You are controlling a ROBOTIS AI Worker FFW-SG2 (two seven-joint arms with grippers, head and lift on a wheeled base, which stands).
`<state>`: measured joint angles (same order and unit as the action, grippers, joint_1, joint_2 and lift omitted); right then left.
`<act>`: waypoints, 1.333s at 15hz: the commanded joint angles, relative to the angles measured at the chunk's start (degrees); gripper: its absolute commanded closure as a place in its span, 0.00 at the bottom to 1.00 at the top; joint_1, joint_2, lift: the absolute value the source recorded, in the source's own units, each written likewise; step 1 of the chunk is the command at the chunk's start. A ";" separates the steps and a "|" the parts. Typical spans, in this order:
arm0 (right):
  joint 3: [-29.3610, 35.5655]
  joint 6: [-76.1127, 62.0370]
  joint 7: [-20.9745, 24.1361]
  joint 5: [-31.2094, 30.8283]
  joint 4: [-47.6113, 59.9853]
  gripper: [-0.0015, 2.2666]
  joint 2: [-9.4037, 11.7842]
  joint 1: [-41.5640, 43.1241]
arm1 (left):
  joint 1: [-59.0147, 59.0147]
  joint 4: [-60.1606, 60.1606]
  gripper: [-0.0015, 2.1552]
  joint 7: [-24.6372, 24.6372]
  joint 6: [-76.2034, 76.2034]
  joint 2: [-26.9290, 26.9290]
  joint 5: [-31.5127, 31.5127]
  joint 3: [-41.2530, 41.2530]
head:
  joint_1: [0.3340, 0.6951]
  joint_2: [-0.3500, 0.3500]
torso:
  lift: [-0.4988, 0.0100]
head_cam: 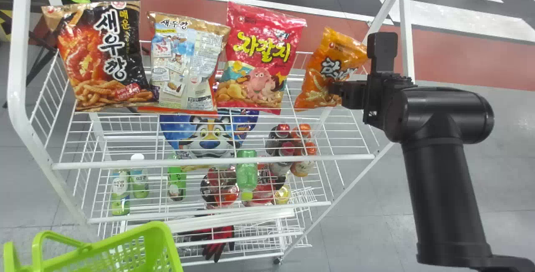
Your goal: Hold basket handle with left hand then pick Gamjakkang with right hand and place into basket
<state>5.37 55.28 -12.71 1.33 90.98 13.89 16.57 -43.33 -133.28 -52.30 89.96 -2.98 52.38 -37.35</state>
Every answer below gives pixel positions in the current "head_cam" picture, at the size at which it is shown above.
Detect blue cereal bag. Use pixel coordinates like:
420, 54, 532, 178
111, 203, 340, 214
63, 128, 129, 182
159, 108, 260, 169

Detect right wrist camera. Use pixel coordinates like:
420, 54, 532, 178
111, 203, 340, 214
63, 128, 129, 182
367, 32, 399, 74

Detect green bottle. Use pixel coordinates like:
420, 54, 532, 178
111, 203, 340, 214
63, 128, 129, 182
235, 150, 259, 201
129, 153, 150, 200
167, 154, 188, 203
110, 169, 131, 216

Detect white wire rack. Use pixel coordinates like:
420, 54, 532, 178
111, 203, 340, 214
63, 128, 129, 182
7, 0, 417, 265

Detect red noodle cup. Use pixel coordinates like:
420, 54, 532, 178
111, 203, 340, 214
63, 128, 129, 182
200, 168, 240, 209
242, 167, 285, 207

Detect green basket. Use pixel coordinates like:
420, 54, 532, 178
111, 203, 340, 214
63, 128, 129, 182
3, 221, 184, 272

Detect red black gloves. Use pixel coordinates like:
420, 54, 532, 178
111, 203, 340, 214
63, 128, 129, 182
183, 225, 235, 263

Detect orange bottle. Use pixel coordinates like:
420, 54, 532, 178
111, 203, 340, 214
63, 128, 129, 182
290, 141, 318, 178
291, 123, 313, 144

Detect gold snack packet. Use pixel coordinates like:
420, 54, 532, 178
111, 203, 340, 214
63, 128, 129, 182
138, 11, 232, 116

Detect black snack packet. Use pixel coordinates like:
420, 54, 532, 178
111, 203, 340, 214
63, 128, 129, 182
41, 1, 158, 113

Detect dark bottle red cap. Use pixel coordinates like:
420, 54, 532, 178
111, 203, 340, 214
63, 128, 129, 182
265, 123, 292, 157
269, 141, 296, 177

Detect red snack packet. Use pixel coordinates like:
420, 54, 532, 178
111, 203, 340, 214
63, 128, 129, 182
214, 1, 307, 115

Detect orange snack packet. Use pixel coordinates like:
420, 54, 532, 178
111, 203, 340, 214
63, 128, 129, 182
293, 27, 369, 111

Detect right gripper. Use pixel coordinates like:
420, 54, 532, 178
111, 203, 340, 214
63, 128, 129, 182
328, 77, 368, 110

